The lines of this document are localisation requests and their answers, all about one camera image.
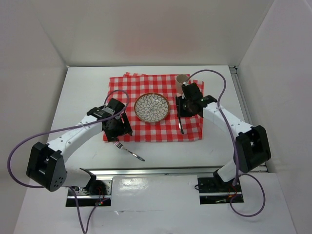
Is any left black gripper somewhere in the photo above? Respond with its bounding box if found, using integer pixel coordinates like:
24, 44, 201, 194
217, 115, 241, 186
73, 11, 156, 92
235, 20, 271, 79
104, 112, 132, 142

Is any beige paper cup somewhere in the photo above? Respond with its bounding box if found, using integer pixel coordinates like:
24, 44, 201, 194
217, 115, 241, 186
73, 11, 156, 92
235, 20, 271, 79
175, 74, 189, 94

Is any silver table knife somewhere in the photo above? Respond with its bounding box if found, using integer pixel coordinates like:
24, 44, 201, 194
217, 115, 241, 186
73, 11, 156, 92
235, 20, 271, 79
178, 117, 184, 134

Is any floral ceramic plate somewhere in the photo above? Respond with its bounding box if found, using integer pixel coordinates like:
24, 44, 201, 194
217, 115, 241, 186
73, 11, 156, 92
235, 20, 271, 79
134, 93, 170, 123

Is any red white checkered cloth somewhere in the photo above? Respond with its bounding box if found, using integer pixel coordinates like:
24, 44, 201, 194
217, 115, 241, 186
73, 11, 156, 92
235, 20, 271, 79
109, 73, 203, 142

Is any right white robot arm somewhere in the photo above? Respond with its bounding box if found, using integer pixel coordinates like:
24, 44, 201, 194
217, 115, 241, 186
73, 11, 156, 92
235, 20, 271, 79
175, 83, 271, 191

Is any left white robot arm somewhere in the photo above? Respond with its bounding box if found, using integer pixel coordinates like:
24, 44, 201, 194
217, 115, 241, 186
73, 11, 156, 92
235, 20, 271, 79
26, 98, 132, 195

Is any silver fork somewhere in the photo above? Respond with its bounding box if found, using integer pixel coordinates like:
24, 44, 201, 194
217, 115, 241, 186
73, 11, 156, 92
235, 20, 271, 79
114, 141, 145, 162

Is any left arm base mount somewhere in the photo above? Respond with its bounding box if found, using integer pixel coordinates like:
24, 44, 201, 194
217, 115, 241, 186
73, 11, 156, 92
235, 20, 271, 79
65, 177, 113, 207

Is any front aluminium rail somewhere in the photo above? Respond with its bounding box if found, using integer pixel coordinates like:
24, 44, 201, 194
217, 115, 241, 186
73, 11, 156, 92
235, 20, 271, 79
87, 166, 220, 178

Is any aluminium rail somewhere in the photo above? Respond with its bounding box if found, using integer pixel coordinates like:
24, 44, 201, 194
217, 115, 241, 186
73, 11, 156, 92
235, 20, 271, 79
229, 65, 268, 171
87, 166, 220, 178

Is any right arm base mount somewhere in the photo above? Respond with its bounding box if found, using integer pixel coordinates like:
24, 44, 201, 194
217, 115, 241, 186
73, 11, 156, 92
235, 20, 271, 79
194, 177, 244, 205

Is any right side aluminium rail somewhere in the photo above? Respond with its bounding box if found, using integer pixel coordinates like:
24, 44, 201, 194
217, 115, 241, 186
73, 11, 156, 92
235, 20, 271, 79
229, 65, 268, 171

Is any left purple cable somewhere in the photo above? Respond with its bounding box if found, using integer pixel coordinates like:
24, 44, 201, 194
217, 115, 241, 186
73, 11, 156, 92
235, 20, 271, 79
7, 89, 130, 234

